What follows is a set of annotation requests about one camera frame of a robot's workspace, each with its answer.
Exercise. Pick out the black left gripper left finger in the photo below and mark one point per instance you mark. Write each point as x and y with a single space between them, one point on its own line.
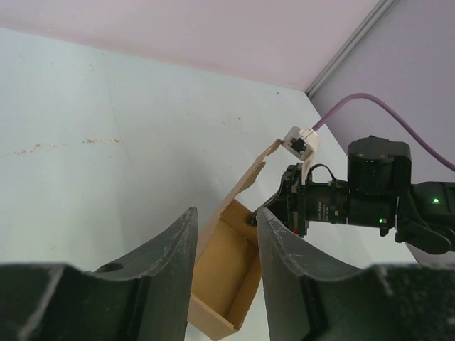
143 295

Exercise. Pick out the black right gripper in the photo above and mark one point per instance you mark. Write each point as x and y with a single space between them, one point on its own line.
378 172

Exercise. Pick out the brown cardboard paper box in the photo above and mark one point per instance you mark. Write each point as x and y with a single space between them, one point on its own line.
227 269

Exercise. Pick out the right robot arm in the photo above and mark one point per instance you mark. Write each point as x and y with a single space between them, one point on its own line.
424 218

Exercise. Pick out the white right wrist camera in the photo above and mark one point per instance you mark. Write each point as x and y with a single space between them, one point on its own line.
303 144

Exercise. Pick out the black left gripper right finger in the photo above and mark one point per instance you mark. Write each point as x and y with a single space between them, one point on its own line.
310 295

